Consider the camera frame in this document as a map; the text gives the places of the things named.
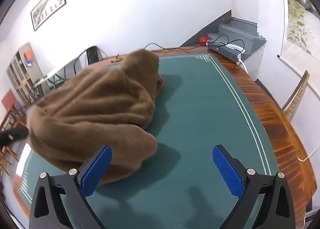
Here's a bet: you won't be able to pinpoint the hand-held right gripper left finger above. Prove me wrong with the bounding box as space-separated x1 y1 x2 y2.
29 145 112 229

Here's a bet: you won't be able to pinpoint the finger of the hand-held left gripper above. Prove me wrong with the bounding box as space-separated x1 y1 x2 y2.
0 126 29 147

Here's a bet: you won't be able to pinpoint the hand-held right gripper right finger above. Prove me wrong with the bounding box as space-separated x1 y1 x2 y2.
212 145 299 229

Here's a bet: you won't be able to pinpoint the brown fleece sweater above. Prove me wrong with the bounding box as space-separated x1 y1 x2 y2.
26 48 164 186

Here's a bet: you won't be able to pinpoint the wooden chair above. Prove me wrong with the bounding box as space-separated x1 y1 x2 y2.
0 144 19 176
0 102 27 131
281 70 310 122

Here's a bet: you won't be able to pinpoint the red board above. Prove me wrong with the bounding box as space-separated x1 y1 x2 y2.
1 89 16 113

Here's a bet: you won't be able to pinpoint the green table mat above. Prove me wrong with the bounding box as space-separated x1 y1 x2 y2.
16 53 279 229

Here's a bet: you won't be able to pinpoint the grey shelf cabinet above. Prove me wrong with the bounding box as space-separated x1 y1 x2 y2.
6 42 47 105

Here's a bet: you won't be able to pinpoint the glass table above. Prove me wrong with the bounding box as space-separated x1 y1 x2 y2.
32 57 88 97

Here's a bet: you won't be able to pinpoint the black mesh chair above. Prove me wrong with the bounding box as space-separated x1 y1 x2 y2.
74 46 108 75

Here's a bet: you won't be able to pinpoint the grey power strip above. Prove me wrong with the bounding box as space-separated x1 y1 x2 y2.
207 40 242 65

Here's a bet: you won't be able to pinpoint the grey stairs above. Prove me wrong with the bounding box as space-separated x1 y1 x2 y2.
207 17 267 62

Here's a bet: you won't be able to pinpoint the white cable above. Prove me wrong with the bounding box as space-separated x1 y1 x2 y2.
299 143 320 162
237 58 252 76

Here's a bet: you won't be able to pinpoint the framed wall picture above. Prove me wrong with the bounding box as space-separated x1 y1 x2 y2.
30 0 67 32

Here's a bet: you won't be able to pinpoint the black cable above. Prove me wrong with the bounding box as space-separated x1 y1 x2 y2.
110 35 247 65

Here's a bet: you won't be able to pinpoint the wall scroll painting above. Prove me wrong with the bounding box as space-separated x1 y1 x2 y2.
277 0 320 58

